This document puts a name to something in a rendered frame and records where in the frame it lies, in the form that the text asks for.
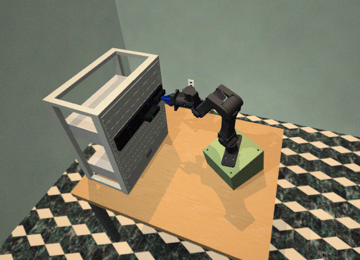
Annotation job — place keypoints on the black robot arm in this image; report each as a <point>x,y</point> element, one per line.
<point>232,105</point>

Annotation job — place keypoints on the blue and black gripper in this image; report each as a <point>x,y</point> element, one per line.
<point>175,100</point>

